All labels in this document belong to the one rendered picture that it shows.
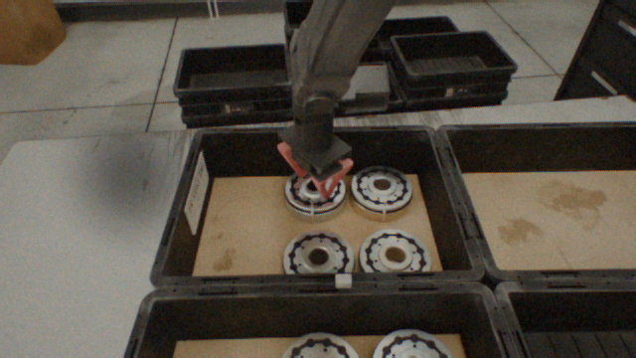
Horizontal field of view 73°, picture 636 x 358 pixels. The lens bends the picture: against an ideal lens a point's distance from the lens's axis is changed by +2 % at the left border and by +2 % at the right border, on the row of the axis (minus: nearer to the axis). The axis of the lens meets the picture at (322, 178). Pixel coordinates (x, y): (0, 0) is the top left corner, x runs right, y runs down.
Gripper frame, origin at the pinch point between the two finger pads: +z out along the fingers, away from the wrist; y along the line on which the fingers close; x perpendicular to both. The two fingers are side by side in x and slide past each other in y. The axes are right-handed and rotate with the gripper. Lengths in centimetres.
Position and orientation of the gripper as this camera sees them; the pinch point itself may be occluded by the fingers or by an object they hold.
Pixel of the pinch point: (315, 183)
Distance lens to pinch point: 69.0
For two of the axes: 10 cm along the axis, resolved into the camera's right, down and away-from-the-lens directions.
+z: 0.0, 7.0, 7.1
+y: -6.4, -5.5, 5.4
